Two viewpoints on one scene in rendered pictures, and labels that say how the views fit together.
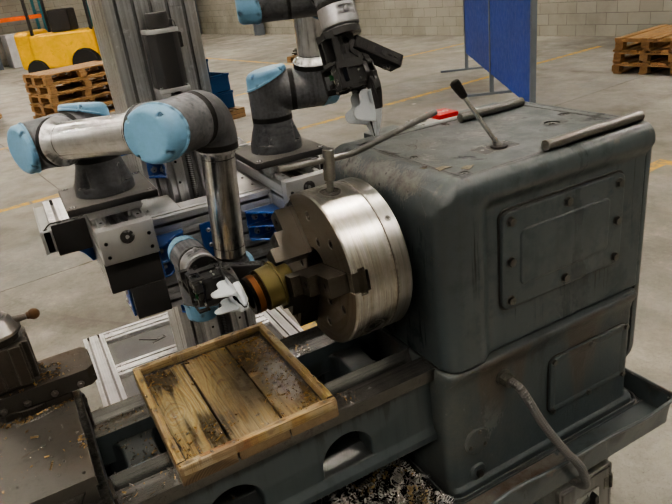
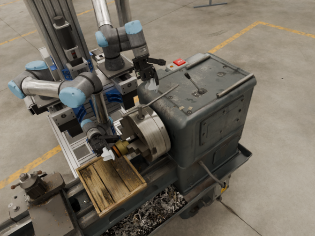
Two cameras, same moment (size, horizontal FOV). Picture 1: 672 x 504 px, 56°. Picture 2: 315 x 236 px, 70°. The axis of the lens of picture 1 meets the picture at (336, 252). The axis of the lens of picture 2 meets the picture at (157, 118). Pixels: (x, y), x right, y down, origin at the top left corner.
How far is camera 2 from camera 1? 0.53 m
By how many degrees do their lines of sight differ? 21
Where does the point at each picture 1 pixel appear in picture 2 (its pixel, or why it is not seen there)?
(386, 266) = (161, 144)
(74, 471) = (66, 226)
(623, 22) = not seen: outside the picture
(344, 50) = (143, 64)
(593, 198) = (233, 107)
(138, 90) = (56, 48)
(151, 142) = (71, 102)
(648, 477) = not seen: hidden behind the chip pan
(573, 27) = not seen: outside the picture
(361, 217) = (153, 129)
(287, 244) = (126, 132)
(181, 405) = (94, 184)
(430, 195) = (177, 122)
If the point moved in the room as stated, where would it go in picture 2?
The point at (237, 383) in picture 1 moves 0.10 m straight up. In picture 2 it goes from (112, 174) to (108, 165)
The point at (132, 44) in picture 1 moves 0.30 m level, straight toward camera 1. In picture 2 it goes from (50, 30) to (55, 49)
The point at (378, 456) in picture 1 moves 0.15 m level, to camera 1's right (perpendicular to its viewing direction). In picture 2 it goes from (160, 189) to (182, 184)
